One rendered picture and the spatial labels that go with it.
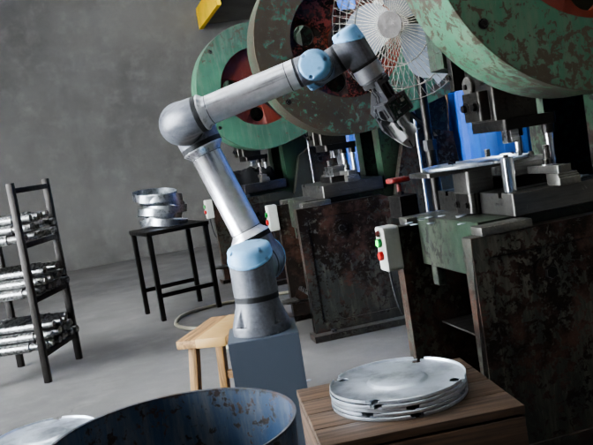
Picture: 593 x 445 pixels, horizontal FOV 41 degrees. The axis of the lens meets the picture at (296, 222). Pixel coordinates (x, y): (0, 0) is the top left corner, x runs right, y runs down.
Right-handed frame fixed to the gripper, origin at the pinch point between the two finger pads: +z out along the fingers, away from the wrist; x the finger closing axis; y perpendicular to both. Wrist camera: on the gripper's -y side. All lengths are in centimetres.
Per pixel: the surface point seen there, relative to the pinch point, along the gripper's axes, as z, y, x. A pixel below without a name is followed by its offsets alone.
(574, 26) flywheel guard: -10, 49, 27
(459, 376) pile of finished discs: 35, 53, -40
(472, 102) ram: 0.7, 3.1, 20.9
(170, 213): 9, -289, -33
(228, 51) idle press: -53, -302, 57
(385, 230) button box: 21.3, -20.1, -12.3
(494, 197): 22.2, 14.4, 6.4
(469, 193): 20.0, 5.5, 4.8
